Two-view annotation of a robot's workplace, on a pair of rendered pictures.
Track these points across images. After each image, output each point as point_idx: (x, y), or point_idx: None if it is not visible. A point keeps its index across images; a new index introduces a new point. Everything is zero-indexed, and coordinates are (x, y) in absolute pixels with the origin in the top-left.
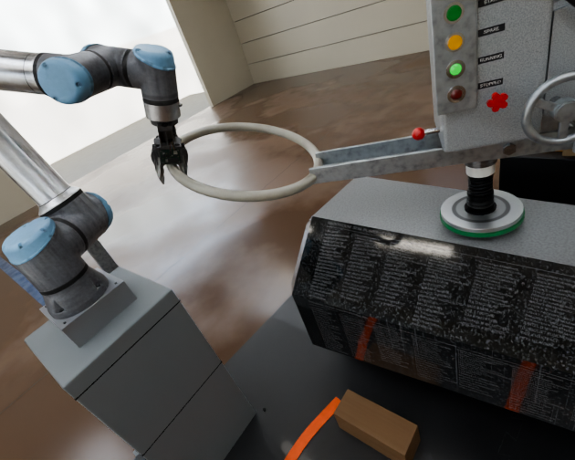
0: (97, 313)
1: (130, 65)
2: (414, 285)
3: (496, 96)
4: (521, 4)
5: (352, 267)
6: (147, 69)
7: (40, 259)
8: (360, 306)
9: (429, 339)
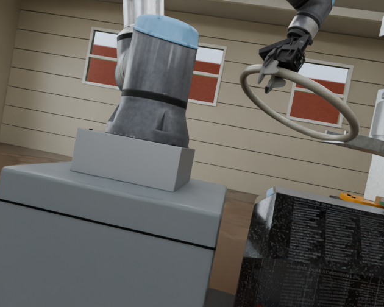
0: (186, 162)
1: None
2: None
3: None
4: None
5: (331, 234)
6: (327, 0)
7: (192, 56)
8: (350, 266)
9: None
